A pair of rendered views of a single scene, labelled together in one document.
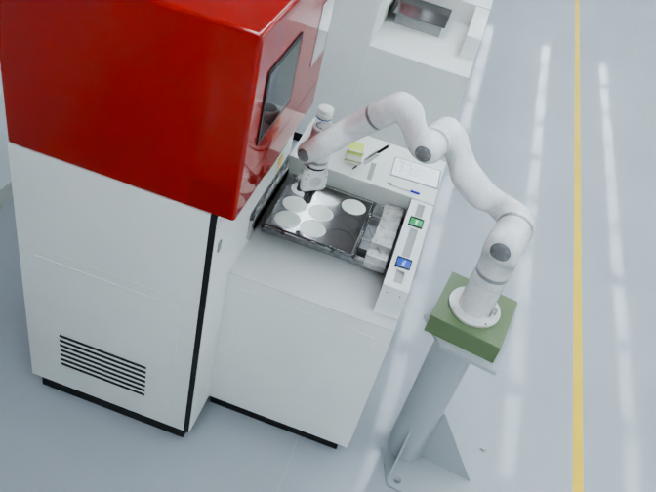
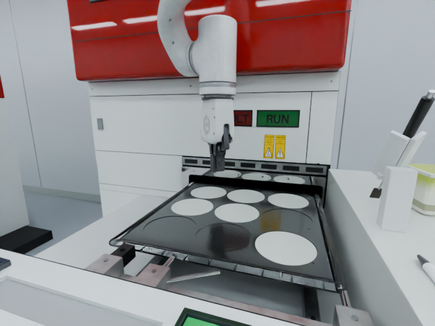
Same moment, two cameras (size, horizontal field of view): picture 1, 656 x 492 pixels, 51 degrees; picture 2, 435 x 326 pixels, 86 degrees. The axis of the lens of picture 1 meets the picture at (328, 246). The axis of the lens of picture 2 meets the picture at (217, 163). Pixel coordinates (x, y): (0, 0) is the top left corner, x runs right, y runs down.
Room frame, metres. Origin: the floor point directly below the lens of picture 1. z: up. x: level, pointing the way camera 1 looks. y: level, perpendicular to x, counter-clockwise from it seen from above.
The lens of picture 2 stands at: (2.21, -0.43, 1.12)
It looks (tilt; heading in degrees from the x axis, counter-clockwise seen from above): 13 degrees down; 102
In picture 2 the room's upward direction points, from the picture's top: straight up
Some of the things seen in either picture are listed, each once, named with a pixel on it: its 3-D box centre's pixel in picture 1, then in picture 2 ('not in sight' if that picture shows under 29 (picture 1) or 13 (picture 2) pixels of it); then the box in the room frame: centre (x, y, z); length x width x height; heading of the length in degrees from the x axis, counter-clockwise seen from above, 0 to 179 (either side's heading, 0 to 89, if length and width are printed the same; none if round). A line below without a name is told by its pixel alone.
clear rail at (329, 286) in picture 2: (364, 228); (210, 262); (2.14, -0.12, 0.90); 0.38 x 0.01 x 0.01; 174
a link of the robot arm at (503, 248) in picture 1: (502, 251); not in sight; (1.82, -0.55, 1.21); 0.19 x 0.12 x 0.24; 160
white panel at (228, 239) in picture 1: (254, 196); (195, 142); (1.99, 0.30, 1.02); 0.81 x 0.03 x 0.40; 174
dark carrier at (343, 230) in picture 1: (320, 213); (236, 213); (2.16, 0.06, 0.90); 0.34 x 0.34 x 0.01; 84
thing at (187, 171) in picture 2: (269, 198); (246, 185); (2.17, 0.27, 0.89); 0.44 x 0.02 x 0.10; 174
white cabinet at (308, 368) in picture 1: (326, 296); not in sight; (2.22, -0.05, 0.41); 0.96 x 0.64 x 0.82; 174
